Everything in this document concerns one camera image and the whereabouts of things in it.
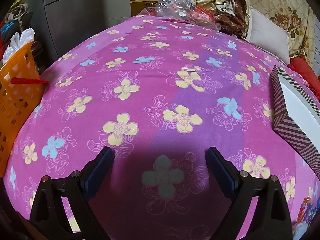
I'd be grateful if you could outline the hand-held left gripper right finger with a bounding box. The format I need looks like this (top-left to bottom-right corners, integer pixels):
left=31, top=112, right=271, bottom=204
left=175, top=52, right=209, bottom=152
left=205, top=147, right=293, bottom=240

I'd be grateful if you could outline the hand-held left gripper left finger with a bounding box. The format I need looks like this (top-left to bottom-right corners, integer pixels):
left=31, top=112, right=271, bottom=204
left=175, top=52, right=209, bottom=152
left=29, top=146, right=115, bottom=240

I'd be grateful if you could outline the multicolour beaded bracelet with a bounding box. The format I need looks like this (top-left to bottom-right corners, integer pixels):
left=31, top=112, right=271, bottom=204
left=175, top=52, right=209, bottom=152
left=296, top=197, right=313, bottom=224

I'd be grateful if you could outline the white scrunchie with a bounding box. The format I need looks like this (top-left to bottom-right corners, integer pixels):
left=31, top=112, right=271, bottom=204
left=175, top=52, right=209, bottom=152
left=292, top=221, right=311, bottom=240

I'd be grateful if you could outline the purple beaded bracelet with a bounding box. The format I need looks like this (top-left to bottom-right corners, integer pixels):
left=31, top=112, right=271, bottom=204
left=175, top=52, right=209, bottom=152
left=307, top=204, right=318, bottom=221

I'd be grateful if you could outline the striped gift box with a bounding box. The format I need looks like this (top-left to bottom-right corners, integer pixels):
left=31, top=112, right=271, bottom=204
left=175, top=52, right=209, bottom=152
left=270, top=64, right=320, bottom=178

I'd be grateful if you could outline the pink floral bedsheet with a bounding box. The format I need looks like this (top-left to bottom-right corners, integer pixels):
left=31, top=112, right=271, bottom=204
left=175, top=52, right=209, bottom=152
left=2, top=14, right=320, bottom=240

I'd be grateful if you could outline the orange plastic basket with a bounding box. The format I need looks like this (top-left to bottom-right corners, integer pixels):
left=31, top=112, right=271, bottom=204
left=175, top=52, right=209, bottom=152
left=0, top=41, right=44, bottom=171

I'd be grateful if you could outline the red stick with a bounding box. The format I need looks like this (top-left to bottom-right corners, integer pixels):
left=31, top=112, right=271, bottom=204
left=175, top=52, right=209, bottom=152
left=10, top=77, right=49, bottom=85

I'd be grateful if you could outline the red pillow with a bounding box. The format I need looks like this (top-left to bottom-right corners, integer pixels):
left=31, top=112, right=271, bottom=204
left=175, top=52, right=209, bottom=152
left=288, top=56, right=320, bottom=98

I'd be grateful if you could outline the white pillow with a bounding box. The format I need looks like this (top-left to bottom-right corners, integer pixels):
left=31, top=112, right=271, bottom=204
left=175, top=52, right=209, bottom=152
left=246, top=6, right=292, bottom=65

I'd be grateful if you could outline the white plastic bag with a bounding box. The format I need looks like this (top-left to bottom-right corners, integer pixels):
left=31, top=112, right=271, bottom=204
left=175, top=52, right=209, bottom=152
left=2, top=27, right=35, bottom=66

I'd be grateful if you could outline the grey refrigerator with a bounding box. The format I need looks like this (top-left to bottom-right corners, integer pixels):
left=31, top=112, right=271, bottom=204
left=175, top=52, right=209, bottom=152
left=25, top=0, right=136, bottom=63

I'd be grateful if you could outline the clear plastic bag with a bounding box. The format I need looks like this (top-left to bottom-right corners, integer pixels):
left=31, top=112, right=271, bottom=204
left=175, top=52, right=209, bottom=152
left=155, top=0, right=218, bottom=28

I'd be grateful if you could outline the floral quilt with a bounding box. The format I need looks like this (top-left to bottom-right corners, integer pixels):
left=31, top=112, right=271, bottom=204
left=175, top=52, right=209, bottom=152
left=214, top=0, right=317, bottom=68

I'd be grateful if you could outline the pile of dark clothes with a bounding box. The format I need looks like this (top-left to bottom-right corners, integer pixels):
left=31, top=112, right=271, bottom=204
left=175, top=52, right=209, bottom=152
left=0, top=0, right=33, bottom=36

